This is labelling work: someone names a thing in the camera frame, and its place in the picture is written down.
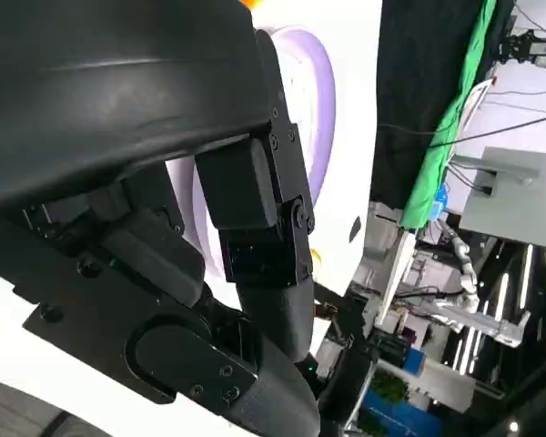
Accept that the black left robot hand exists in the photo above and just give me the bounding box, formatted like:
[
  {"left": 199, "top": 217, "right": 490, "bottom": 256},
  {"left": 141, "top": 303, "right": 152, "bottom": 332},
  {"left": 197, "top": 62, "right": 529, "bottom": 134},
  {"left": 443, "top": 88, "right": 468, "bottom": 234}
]
[{"left": 0, "top": 0, "right": 322, "bottom": 437}]

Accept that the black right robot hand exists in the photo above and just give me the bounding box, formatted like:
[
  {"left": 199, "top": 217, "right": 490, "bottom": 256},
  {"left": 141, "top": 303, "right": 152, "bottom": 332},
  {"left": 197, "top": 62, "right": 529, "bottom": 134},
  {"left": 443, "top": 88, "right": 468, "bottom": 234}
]
[{"left": 312, "top": 281, "right": 368, "bottom": 331}]

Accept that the white board panel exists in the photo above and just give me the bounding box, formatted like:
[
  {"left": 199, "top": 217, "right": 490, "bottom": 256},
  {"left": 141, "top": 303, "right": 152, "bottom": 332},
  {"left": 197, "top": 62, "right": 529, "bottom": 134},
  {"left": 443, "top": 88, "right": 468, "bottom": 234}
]
[{"left": 374, "top": 230, "right": 419, "bottom": 328}]

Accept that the green leafy plant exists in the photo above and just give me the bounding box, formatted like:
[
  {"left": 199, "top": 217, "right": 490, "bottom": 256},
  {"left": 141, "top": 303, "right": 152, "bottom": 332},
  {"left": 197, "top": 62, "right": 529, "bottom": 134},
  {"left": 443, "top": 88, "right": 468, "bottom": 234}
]
[{"left": 371, "top": 369, "right": 410, "bottom": 405}]

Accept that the blue box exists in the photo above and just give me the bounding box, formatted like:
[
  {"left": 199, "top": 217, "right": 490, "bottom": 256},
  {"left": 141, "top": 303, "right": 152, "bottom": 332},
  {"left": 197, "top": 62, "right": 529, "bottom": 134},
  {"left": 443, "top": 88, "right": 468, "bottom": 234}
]
[{"left": 359, "top": 388, "right": 434, "bottom": 437}]

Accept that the green cloth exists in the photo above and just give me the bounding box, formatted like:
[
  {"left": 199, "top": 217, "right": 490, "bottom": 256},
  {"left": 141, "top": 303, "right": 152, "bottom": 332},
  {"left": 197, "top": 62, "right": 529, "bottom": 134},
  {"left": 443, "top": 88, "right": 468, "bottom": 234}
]
[{"left": 399, "top": 0, "right": 501, "bottom": 229}]

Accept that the lilac plate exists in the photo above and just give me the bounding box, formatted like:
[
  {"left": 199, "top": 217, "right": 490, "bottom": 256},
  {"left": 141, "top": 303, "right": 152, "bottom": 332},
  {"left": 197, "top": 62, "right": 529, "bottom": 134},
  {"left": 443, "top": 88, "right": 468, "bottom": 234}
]
[{"left": 166, "top": 25, "right": 338, "bottom": 279}]

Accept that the grey metal box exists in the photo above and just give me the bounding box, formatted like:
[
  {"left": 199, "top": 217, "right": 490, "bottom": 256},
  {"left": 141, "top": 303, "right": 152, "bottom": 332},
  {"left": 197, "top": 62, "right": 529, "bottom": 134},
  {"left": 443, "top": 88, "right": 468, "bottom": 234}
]
[{"left": 459, "top": 145, "right": 546, "bottom": 252}]

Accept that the black cloth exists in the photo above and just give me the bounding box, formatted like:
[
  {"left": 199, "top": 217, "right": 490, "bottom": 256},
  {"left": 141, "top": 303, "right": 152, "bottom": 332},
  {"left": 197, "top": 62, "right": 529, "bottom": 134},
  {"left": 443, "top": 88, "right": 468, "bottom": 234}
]
[{"left": 369, "top": 0, "right": 489, "bottom": 216}]

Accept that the black overhead machine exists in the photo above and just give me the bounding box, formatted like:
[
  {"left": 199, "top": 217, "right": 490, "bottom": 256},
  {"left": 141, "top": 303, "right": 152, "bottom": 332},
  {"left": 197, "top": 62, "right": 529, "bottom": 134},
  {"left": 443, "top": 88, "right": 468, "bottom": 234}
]
[{"left": 499, "top": 25, "right": 546, "bottom": 66}]

